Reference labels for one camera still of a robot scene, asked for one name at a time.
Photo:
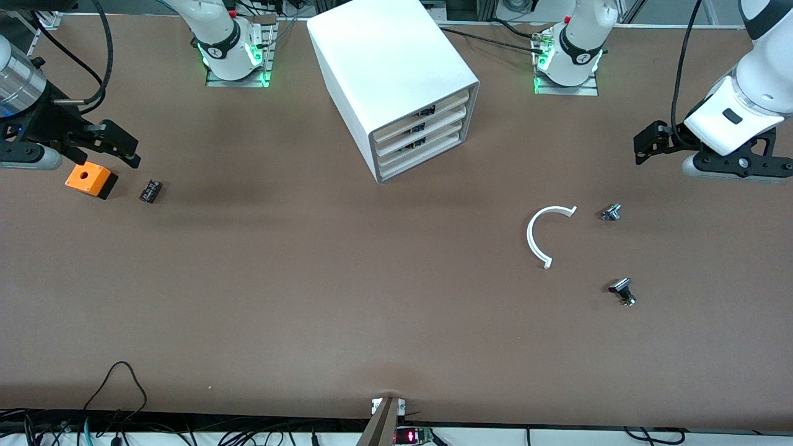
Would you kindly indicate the orange button enclosure box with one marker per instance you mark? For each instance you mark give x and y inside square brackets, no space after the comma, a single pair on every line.
[87,178]

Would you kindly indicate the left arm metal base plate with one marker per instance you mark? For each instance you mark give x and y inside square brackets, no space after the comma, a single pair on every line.
[567,90]

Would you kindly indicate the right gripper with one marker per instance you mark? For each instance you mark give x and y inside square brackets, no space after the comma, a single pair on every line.
[51,124]

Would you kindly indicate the aluminium frame profile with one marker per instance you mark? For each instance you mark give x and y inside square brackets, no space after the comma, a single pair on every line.
[46,20]

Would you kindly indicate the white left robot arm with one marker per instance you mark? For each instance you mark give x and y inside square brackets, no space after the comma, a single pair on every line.
[579,43]

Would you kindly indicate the small black terminal block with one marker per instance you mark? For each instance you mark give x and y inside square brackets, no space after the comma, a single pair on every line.
[150,191]

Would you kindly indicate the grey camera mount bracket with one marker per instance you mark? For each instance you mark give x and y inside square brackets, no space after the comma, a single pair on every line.
[381,424]

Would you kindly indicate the red LED display device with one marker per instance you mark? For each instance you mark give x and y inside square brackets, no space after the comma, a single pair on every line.
[412,436]

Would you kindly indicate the small silver switch part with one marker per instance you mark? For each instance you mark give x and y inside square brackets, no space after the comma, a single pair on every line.
[611,212]

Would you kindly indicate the white curved plastic arc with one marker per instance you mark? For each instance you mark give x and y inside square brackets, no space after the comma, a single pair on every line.
[530,235]

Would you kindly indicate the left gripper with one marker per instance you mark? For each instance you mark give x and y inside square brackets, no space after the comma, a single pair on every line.
[675,137]

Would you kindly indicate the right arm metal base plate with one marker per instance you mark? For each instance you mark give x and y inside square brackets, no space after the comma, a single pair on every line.
[238,82]

